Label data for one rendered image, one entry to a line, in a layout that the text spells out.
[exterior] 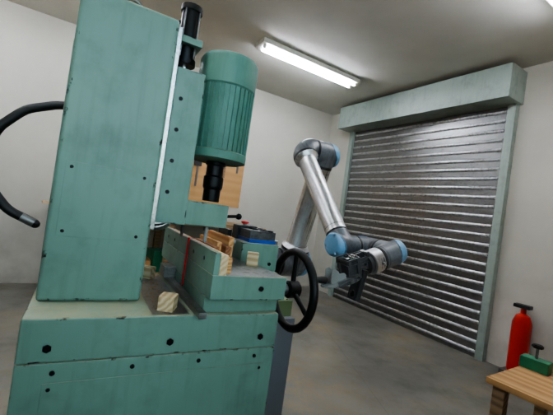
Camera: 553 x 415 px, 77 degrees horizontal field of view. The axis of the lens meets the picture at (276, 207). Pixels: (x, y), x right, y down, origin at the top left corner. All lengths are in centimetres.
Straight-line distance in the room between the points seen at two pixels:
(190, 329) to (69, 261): 32
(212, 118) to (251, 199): 382
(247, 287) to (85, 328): 36
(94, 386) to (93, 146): 52
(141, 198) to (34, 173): 338
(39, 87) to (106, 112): 345
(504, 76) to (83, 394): 368
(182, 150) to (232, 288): 39
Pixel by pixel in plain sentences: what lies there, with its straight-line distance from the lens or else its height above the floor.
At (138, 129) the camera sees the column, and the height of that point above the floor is 122.
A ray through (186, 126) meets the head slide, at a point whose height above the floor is 127.
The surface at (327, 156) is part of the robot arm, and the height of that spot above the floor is 138.
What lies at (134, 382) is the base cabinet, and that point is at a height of 65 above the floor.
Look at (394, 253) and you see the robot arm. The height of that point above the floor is 98.
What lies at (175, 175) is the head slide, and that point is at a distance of 98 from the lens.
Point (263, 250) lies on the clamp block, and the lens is 116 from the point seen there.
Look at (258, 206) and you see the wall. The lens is 486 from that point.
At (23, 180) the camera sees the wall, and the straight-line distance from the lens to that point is 427.
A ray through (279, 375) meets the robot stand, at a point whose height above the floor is 27.
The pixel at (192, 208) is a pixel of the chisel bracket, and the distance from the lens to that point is 102.
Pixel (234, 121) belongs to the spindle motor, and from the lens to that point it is 103.
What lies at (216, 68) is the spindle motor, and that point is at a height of 145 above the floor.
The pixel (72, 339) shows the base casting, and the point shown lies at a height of 76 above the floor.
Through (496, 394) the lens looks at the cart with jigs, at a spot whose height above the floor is 47.
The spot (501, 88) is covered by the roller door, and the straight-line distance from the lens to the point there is 379.
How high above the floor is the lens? 107
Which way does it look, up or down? 1 degrees up
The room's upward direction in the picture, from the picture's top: 8 degrees clockwise
